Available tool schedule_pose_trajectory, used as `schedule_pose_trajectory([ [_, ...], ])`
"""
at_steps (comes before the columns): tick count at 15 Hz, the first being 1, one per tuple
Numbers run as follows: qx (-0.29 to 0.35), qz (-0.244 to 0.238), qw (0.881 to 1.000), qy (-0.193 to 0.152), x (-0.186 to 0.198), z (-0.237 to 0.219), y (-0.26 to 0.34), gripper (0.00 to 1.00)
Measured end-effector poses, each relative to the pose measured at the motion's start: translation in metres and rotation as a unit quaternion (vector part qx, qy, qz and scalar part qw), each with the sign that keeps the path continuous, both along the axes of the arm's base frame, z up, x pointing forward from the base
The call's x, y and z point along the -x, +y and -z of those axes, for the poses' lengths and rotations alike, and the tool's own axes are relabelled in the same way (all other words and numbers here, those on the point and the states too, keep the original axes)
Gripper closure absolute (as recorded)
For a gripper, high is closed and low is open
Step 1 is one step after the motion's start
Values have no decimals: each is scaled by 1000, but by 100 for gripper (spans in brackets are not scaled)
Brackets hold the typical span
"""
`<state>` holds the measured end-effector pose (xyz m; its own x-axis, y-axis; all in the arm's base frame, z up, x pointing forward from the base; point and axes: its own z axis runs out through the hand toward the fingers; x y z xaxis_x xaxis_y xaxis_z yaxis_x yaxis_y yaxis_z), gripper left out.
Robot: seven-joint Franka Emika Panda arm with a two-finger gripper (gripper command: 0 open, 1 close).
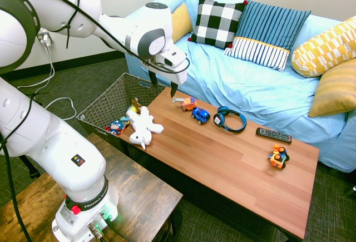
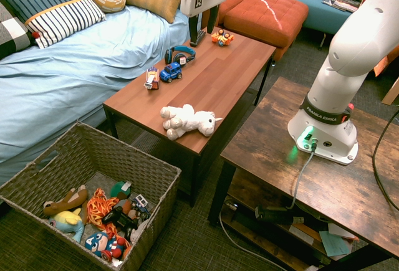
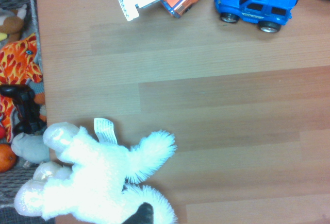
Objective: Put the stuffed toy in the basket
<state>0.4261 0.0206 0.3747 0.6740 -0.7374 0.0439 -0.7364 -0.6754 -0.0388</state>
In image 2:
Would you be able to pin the reddish wood coffee table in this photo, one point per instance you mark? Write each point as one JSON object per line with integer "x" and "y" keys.
{"x": 218, "y": 74}

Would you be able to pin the blue black headphones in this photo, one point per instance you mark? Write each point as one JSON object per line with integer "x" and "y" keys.
{"x": 181, "y": 59}

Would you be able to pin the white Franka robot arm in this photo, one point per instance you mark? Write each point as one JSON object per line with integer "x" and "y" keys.
{"x": 343, "y": 50}

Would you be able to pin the teal upholstered bench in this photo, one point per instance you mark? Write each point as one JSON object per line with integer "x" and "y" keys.
{"x": 315, "y": 6}

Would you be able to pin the light wooden board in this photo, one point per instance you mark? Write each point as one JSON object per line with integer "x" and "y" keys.
{"x": 392, "y": 92}

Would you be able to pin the black remote control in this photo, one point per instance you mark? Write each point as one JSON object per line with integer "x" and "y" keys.
{"x": 201, "y": 36}

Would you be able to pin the woven wicker basket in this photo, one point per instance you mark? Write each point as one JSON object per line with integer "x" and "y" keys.
{"x": 103, "y": 155}

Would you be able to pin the rustic brown wood table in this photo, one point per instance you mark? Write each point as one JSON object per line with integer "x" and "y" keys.
{"x": 274, "y": 146}

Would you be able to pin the black power supply brick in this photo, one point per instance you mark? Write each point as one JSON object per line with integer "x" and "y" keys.
{"x": 274, "y": 216}

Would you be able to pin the white paper sheet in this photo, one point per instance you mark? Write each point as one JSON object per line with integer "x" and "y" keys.
{"x": 339, "y": 230}

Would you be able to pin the orange tufted ottoman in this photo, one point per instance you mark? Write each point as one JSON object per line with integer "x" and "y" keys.
{"x": 265, "y": 15}

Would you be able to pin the orange white toy truck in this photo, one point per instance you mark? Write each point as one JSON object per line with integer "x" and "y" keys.
{"x": 151, "y": 78}

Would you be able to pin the small blue white toy car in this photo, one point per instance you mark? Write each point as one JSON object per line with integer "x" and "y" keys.
{"x": 140, "y": 203}

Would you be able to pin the teal paper envelope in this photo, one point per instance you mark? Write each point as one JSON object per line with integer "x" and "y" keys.
{"x": 333, "y": 243}

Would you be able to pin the white navy striped pillow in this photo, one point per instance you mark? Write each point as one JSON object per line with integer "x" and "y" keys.
{"x": 65, "y": 21}

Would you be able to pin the orange flame plush toy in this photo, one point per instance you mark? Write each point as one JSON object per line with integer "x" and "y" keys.
{"x": 99, "y": 207}

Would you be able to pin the black white checkered pillow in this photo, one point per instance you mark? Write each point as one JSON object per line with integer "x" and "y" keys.
{"x": 12, "y": 34}

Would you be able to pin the green plush toy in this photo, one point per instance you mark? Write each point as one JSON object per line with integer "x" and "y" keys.
{"x": 120, "y": 190}

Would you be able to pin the orange toy vehicle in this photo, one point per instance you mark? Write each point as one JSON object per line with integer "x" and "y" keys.
{"x": 222, "y": 38}

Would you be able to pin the brown plush animal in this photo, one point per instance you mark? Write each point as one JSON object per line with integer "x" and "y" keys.
{"x": 67, "y": 202}

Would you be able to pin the yellow blue plush toy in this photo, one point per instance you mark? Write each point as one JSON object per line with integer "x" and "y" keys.
{"x": 67, "y": 221}

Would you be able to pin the black game controller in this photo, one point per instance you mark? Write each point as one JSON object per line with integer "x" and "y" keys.
{"x": 120, "y": 218}

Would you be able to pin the white unicorn stuffed toy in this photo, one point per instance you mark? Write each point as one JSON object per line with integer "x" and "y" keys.
{"x": 187, "y": 121}

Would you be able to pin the Captain America plush doll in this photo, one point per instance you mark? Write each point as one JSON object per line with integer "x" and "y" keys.
{"x": 99, "y": 243}

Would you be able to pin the light blue sofa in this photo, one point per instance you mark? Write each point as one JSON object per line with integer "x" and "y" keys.
{"x": 78, "y": 74}

